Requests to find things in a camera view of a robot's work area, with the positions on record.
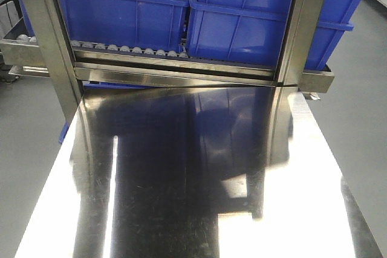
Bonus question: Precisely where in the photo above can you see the large blue crate left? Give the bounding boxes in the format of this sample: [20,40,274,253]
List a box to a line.
[59,0,189,51]

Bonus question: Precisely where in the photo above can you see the left steel rack post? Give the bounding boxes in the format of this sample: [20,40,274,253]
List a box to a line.
[22,0,83,123]

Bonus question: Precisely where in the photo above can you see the large blue crate lower right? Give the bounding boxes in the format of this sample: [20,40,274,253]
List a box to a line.
[186,0,288,68]

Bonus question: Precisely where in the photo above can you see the steel roller rack frame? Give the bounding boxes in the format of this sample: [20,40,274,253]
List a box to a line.
[0,16,336,94]

